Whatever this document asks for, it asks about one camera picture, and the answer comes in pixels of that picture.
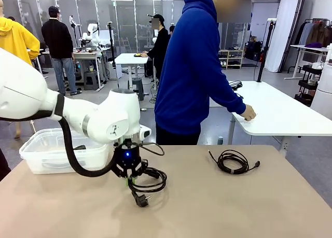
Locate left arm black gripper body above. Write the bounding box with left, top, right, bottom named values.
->
left=114, top=144, right=142, bottom=172

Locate black power cable with plug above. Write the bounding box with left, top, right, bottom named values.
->
left=128, top=166, right=168, bottom=208

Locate black cable with grey tie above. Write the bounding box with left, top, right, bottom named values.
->
left=207, top=149, right=261, bottom=175

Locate person's right forearm blue sleeve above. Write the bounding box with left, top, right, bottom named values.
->
left=223, top=82, right=247, bottom=117

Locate person's right hand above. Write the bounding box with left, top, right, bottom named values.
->
left=242, top=105, right=257, bottom=122

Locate dark grey stool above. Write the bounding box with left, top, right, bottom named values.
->
left=133, top=77, right=145, bottom=101

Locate clear plastic storage container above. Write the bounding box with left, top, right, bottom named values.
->
left=19, top=128, right=111, bottom=175

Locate grey step stool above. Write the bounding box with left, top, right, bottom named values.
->
left=83, top=71, right=101, bottom=91

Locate person in blue hoodie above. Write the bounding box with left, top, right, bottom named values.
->
left=154, top=0, right=247, bottom=146

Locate grey workbench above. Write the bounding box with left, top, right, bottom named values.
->
left=43, top=47, right=112, bottom=92

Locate seated person in black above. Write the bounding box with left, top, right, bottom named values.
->
left=141, top=14, right=171, bottom=78

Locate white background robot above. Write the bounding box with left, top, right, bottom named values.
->
left=80, top=22, right=101, bottom=48

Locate person in black with cap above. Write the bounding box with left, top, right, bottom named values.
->
left=41, top=6, right=82, bottom=96

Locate wooden shoe rack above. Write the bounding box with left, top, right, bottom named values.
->
left=219, top=49, right=244, bottom=69

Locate stand with white device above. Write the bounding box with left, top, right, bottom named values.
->
left=68, top=15, right=79, bottom=48

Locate white table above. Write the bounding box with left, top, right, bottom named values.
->
left=209, top=80, right=332, bottom=156

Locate black bags pile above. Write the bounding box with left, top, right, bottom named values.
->
left=245, top=35, right=265, bottom=62

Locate black tripod pole with light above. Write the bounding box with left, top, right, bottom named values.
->
left=256, top=18, right=277, bottom=83

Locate person in yellow hoodie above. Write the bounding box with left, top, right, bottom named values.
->
left=0, top=0, right=41, bottom=139

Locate black utility cart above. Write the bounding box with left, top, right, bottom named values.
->
left=294, top=64, right=324, bottom=106

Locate white folding screen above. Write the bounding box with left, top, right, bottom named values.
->
left=264, top=0, right=307, bottom=73

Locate white desk with thin legs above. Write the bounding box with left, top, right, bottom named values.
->
left=284, top=44, right=331, bottom=80

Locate clothes rack with garments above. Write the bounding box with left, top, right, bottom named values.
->
left=295, top=18, right=332, bottom=46

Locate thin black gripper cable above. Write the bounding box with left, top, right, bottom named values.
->
left=129, top=142, right=165, bottom=157

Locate black corrugated cable conduit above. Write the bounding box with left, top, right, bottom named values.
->
left=0, top=94, right=122, bottom=178

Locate black camera tripod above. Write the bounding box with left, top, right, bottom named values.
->
left=107, top=21, right=117, bottom=67

